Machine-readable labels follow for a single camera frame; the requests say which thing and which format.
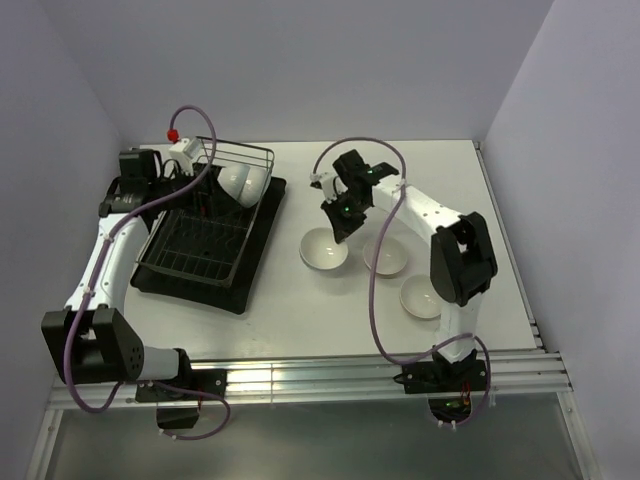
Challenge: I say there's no aluminium front rail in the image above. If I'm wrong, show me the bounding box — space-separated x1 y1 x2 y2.
47 351 574 411

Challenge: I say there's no cream bowl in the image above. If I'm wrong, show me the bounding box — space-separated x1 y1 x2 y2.
363 237 408 278

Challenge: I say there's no black drip tray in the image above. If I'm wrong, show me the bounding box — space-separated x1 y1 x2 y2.
130 177 286 315

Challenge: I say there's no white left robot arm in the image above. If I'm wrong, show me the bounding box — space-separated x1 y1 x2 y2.
41 146 213 399

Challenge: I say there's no black wire dish rack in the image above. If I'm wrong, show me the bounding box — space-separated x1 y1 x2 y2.
138 137 275 287

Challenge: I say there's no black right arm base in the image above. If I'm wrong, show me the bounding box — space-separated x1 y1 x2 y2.
394 359 489 424

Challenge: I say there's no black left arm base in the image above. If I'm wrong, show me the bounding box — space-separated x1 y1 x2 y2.
134 369 231 437

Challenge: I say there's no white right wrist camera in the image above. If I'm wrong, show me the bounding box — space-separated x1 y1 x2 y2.
310 172 347 203

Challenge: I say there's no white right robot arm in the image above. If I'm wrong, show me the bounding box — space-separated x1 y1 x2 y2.
310 150 498 390

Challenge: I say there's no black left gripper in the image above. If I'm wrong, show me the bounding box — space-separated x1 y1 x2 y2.
150 163 241 220

